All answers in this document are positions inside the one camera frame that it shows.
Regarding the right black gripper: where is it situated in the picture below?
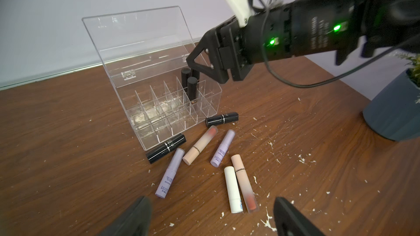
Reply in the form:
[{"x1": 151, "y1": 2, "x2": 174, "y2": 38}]
[{"x1": 187, "y1": 0, "x2": 354, "y2": 84}]

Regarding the lilac lip tube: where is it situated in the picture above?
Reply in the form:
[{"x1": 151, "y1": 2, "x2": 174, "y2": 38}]
[
  {"x1": 155, "y1": 148, "x2": 185, "y2": 198},
  {"x1": 210, "y1": 130, "x2": 236, "y2": 168}
]

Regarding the lilac lip tube right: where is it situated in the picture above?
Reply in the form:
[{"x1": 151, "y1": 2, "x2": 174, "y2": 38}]
[{"x1": 210, "y1": 130, "x2": 236, "y2": 168}]

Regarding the clear acrylic lipstick organizer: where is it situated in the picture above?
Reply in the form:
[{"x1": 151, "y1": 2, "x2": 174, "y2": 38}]
[{"x1": 82, "y1": 6, "x2": 222, "y2": 151}]

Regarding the peach lip gloss tube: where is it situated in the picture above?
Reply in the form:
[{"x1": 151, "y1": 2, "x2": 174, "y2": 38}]
[{"x1": 182, "y1": 126, "x2": 218, "y2": 166}]

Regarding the pink lip gloss tube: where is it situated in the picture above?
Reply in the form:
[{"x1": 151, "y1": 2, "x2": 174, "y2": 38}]
[{"x1": 231, "y1": 154, "x2": 259, "y2": 213}]

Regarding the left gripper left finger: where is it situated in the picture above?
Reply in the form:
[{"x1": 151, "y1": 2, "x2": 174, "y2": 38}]
[{"x1": 99, "y1": 196, "x2": 152, "y2": 236}]

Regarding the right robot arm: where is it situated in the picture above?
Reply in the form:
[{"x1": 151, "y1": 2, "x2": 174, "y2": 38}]
[{"x1": 187, "y1": 0, "x2": 420, "y2": 84}]

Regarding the white lip balm tube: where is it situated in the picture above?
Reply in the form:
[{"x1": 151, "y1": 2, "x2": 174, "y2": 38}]
[{"x1": 224, "y1": 166, "x2": 243, "y2": 214}]

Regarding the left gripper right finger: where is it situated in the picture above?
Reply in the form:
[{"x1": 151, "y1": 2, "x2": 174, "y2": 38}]
[{"x1": 273, "y1": 197, "x2": 325, "y2": 236}]

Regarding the lilac lip tube left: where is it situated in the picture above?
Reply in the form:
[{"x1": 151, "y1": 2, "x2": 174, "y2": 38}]
[{"x1": 155, "y1": 148, "x2": 185, "y2": 198}]

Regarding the potted green plant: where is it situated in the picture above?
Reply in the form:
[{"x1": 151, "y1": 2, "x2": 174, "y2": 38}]
[{"x1": 363, "y1": 54, "x2": 420, "y2": 142}]

